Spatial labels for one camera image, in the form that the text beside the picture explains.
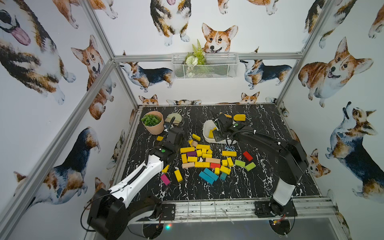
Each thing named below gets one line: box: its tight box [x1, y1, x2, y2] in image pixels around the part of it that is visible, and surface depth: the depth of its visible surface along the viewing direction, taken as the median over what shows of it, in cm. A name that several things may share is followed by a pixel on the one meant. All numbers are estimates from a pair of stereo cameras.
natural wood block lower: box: [182, 162, 195, 169], surface depth 90 cm
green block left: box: [235, 159, 246, 168], surface depth 92 cm
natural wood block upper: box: [205, 158, 221, 164], surface depth 92 cm
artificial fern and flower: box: [185, 39, 207, 78], surface depth 85 cm
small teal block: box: [220, 172, 227, 181], surface depth 87 cm
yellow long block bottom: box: [194, 161, 211, 168], surface depth 90 cm
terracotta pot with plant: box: [141, 111, 165, 136], surface depth 99 cm
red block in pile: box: [210, 162, 221, 169], surface depth 90 cm
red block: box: [243, 151, 254, 161], surface depth 95 cm
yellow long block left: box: [180, 146, 196, 154], surface depth 97 cm
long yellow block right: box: [222, 150, 237, 157], surface depth 96 cm
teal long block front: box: [198, 171, 215, 185], surface depth 85 cm
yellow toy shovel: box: [224, 113, 246, 122], surface depth 116 cm
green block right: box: [245, 162, 257, 172], surface depth 90 cm
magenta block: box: [160, 174, 171, 186], surface depth 86 cm
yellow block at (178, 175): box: [174, 169, 183, 183], surface depth 85 cm
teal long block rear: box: [203, 167, 219, 182], surface depth 87 cm
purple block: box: [186, 150, 197, 157], surface depth 95 cm
